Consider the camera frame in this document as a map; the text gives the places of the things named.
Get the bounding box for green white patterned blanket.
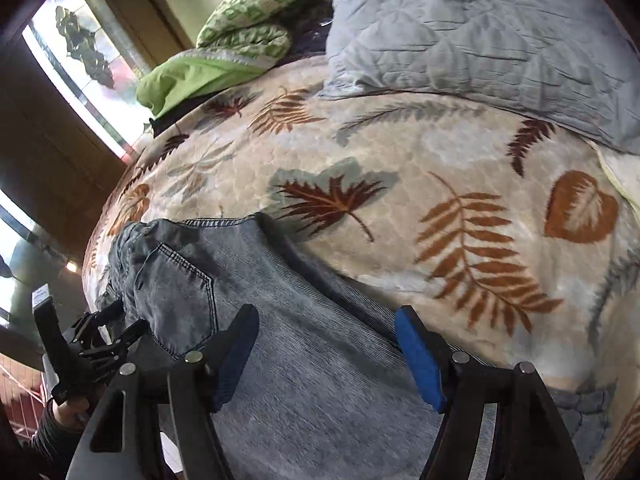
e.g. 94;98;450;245
196;0;344;68

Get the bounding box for leaf print fleece blanket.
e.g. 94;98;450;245
82;55;640;480

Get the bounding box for lime green cloth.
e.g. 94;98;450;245
136;51;267;119

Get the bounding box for blue denim pants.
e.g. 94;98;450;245
95;212;612;480

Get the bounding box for grey quilted pillow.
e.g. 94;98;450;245
317;0;640;153

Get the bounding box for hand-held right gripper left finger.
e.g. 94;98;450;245
65;304;261;480

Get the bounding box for cream white sheet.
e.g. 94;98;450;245
597;149;640;217

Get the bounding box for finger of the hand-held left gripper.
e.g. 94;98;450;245
80;319;149;367
71;300;126;343

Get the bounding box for dark purple cloth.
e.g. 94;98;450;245
287;2;337;63

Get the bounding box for stained glass window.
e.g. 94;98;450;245
0;189;86;328
22;0;153;161

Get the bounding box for person's left forearm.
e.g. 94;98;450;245
25;405;83;468

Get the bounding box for person's left hand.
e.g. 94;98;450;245
49;396;91;430

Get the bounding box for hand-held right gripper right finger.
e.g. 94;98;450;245
394;305;586;480

